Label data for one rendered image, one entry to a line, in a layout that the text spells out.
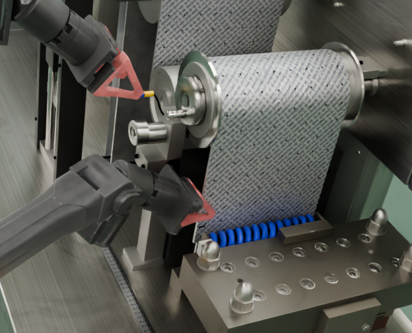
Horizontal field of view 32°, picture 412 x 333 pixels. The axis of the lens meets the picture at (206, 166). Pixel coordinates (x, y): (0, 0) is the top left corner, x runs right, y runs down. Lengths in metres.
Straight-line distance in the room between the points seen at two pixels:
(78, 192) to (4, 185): 0.54
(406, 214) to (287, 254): 2.07
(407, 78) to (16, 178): 0.77
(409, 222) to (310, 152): 2.03
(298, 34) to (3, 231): 0.78
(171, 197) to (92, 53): 0.26
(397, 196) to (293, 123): 2.22
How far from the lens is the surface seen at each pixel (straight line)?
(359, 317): 1.18
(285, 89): 1.12
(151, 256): 1.31
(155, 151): 1.18
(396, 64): 1.24
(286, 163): 1.19
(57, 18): 0.94
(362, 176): 1.35
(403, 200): 3.33
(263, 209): 1.23
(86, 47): 0.96
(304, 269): 1.19
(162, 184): 1.08
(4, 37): 0.95
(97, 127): 1.66
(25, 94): 1.77
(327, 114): 1.18
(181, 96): 1.12
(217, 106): 1.05
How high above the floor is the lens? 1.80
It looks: 34 degrees down
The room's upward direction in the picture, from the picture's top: 11 degrees clockwise
